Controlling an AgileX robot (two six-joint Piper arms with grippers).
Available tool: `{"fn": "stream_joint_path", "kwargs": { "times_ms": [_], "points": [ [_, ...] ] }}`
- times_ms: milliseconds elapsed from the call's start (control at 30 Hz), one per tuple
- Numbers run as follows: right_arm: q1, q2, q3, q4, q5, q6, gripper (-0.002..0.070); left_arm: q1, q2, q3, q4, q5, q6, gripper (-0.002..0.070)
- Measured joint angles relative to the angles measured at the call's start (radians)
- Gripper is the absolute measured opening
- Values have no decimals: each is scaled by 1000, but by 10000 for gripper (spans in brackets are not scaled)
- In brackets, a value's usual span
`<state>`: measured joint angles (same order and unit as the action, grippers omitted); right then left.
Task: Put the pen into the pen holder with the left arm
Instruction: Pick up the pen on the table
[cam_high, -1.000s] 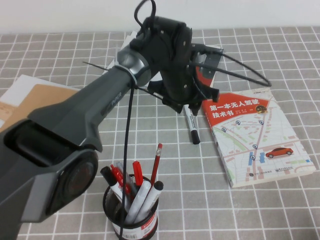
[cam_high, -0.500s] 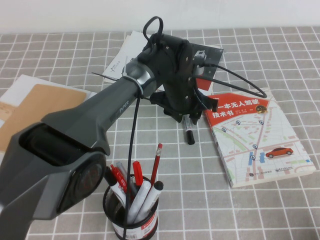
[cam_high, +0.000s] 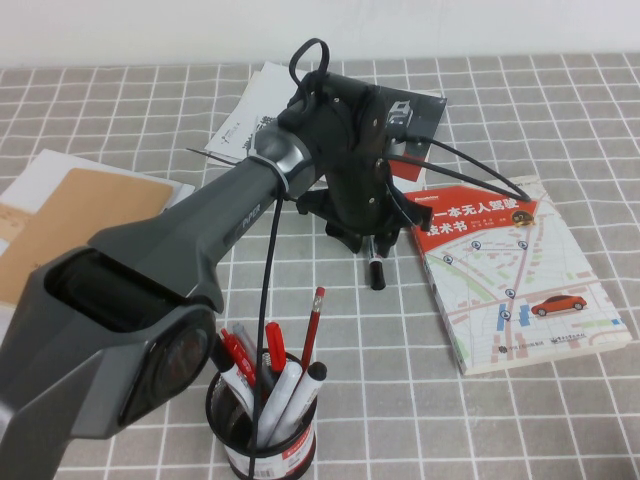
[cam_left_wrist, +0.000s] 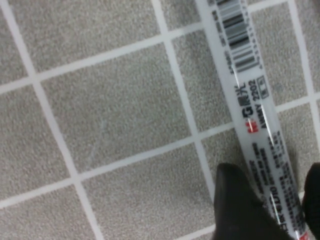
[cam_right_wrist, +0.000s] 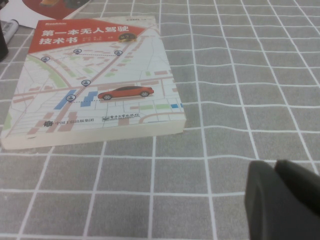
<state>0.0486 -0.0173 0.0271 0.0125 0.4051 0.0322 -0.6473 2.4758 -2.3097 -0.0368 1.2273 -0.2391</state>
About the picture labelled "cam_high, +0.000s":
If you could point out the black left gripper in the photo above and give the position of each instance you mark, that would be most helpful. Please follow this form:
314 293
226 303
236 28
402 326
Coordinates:
355 165

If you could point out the white marker with black cap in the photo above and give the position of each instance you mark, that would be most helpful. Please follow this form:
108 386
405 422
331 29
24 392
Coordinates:
376 272
316 372
235 390

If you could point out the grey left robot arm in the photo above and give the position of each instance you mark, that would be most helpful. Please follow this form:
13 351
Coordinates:
150 240

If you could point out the brochure with orange robot arm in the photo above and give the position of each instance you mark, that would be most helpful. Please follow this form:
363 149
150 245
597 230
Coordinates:
260 100

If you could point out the red ballpoint pen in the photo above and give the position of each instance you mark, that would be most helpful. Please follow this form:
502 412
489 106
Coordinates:
275 345

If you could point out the clear grey pen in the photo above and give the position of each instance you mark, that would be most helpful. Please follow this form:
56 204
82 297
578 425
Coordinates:
239 330

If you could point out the black mesh pen holder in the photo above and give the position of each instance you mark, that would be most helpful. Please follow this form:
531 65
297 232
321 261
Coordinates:
280 450

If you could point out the red pencil with eraser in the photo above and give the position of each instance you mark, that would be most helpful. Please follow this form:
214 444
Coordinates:
315 320

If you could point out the red map cover book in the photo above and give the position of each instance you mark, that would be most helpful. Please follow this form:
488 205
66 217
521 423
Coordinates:
520 280

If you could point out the red capped white marker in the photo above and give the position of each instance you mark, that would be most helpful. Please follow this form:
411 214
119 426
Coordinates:
240 355

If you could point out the grey checked tablecloth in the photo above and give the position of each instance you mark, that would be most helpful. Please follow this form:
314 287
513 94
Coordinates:
500 425

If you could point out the brown kraft notebook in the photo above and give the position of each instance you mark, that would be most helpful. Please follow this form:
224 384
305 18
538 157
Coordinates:
75 215

